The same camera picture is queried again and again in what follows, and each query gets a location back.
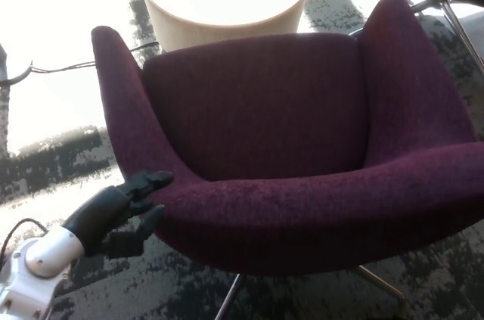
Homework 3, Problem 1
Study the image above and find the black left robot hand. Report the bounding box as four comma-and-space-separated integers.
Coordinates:
60, 170, 175, 259

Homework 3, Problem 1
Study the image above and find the purple fabric swivel armchair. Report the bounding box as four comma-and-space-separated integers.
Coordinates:
91, 0, 484, 317

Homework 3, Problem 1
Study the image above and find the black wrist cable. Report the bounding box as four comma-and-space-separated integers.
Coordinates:
0, 218, 49, 264

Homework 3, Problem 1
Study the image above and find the thin black floor cable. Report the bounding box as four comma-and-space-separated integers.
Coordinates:
0, 40, 160, 85

